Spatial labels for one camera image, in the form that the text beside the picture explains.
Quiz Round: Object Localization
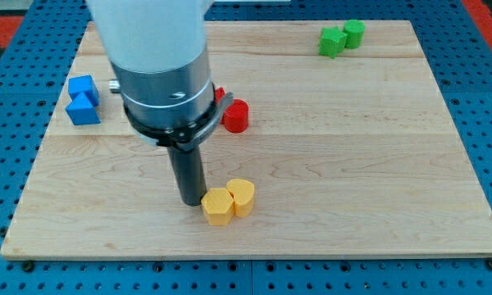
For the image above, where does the red block behind arm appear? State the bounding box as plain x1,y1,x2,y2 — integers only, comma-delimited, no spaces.
214,86,226,125

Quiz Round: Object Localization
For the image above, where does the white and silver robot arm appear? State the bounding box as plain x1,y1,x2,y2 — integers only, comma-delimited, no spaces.
87,0,232,152

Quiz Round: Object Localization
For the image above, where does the red cylinder block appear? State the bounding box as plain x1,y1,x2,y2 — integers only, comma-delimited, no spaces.
221,99,249,133

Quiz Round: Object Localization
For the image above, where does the yellow heart block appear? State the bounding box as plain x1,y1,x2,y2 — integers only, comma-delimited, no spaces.
226,179,255,218

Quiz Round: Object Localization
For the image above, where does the black cylindrical pointer rod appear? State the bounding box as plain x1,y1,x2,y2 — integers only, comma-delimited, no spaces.
167,147,207,207

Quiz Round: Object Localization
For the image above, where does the yellow hexagon block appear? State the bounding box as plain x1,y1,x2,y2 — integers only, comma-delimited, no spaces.
201,188,234,226

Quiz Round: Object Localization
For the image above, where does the light wooden board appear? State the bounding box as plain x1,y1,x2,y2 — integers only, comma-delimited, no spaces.
0,20,492,261

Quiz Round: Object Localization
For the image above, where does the green star block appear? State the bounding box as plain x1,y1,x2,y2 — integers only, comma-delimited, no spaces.
318,26,348,59

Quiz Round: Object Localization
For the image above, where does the green cylinder block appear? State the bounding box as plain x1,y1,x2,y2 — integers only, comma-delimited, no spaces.
343,20,366,49

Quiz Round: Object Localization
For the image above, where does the blue triangular block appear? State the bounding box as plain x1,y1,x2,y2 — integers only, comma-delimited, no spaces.
65,92,101,125

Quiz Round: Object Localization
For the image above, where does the blue cube block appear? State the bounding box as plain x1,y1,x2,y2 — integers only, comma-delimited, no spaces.
68,75,100,107

